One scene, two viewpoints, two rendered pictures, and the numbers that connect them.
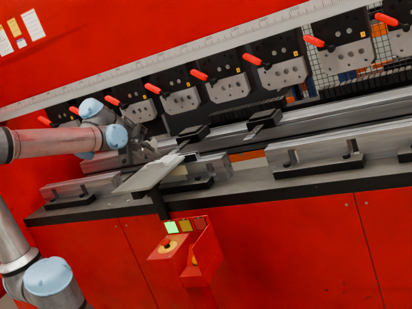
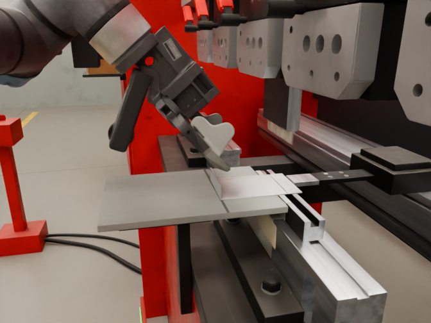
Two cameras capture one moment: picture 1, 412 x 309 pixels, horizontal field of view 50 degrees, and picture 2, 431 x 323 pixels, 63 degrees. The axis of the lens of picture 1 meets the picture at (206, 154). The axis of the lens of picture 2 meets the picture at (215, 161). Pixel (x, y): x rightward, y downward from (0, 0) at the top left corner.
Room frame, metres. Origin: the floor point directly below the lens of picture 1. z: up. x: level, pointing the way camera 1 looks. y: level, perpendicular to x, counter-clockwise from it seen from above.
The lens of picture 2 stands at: (1.26, -0.17, 1.22)
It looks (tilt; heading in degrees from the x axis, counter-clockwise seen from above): 19 degrees down; 45
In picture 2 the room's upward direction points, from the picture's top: straight up
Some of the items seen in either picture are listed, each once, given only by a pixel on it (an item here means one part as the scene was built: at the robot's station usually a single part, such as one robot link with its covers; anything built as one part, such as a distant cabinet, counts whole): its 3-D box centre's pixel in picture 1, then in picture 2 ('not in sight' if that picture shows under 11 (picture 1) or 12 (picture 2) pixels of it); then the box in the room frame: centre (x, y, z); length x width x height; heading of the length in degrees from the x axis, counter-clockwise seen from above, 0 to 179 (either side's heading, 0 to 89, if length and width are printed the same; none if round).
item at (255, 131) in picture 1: (258, 125); not in sight; (1.66, -0.23, 1.01); 0.26 x 0.12 x 0.05; 148
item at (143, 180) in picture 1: (149, 175); (188, 193); (1.59, 0.23, 1.00); 0.26 x 0.18 x 0.01; 148
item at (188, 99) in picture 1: (180, 87); (354, 6); (1.62, 0.00, 1.26); 0.15 x 0.09 x 0.17; 58
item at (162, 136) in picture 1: (156, 128); (280, 106); (1.72, 0.15, 1.13); 0.10 x 0.02 x 0.10; 58
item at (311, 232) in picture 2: (176, 159); (284, 200); (1.70, 0.12, 0.99); 0.20 x 0.03 x 0.03; 58
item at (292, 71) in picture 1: (282, 58); not in sight; (1.41, -0.34, 1.26); 0.15 x 0.09 x 0.17; 58
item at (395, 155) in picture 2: (184, 140); (359, 170); (1.85, 0.06, 1.01); 0.26 x 0.12 x 0.05; 148
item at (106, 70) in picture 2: not in sight; (102, 65); (2.62, 2.40, 1.05); 0.30 x 0.28 x 0.14; 61
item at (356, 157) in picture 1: (317, 167); not in sight; (1.34, -0.33, 0.89); 0.30 x 0.05 x 0.03; 58
